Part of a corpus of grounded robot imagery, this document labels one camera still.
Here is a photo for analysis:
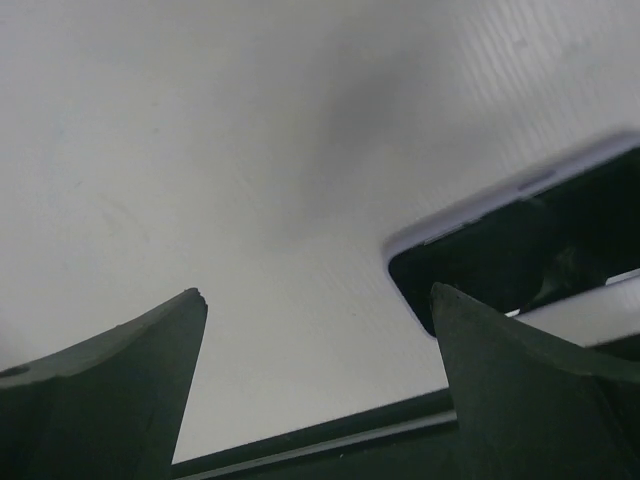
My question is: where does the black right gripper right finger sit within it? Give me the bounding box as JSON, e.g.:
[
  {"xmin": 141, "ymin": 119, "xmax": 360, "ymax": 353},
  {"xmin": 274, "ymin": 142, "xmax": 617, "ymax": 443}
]
[{"xmin": 431, "ymin": 283, "xmax": 639, "ymax": 479}]

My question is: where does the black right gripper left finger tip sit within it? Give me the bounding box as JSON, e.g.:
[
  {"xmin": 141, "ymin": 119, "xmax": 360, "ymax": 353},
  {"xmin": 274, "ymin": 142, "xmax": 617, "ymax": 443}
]
[{"xmin": 1, "ymin": 288, "xmax": 208, "ymax": 479}]

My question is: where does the lilac-cased phone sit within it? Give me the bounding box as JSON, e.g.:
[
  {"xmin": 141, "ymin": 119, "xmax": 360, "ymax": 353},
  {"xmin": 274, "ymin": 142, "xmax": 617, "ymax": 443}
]
[{"xmin": 386, "ymin": 131, "xmax": 639, "ymax": 336}]

